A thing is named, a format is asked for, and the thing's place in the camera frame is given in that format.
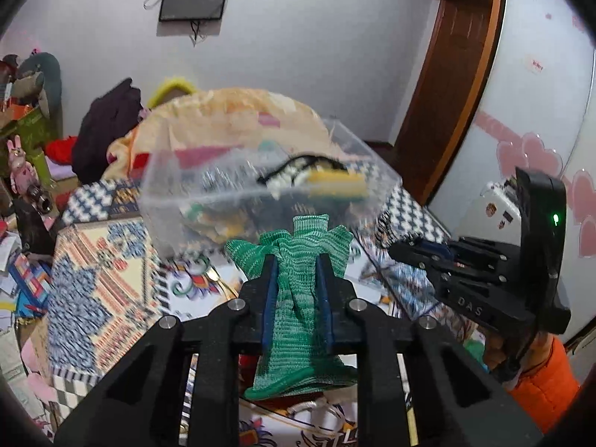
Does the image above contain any orange sleeve forearm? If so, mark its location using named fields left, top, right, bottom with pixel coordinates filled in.
left=509, top=332, right=580, bottom=434

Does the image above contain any brown wooden door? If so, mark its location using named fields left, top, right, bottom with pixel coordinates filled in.
left=392, top=0, right=501, bottom=205

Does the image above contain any green knitted pouch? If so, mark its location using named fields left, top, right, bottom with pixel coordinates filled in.
left=225, top=214, right=356, bottom=402

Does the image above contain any green cardboard box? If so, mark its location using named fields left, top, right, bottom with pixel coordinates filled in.
left=1, top=108, right=58, bottom=178

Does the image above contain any green grey plush dinosaur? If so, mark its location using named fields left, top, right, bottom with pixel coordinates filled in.
left=11, top=53, right=61, bottom=120

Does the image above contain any patterned patchwork bed cover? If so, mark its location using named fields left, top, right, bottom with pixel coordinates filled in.
left=47, top=181, right=475, bottom=446

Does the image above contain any yellow black item in box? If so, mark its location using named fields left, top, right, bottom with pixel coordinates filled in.
left=257, top=155, right=369, bottom=200

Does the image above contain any dark purple backpack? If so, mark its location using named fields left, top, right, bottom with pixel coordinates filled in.
left=72, top=78, right=142, bottom=185

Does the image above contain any yellow curved pillow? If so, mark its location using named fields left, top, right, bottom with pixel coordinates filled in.
left=146, top=76, right=198, bottom=109

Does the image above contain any orange floral blanket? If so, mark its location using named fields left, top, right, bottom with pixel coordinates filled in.
left=102, top=88, right=342, bottom=180

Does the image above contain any pink rabbit plush toy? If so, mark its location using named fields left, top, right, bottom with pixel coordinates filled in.
left=6, top=134, right=39, bottom=197

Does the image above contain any clear plastic storage box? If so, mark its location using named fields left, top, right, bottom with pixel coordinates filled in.
left=139, top=119, right=401, bottom=259

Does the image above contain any white sticker suitcase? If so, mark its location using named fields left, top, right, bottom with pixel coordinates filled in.
left=454, top=183, right=521, bottom=245

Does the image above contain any small wall monitor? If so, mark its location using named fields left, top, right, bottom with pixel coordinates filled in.
left=159, top=0, right=226, bottom=22

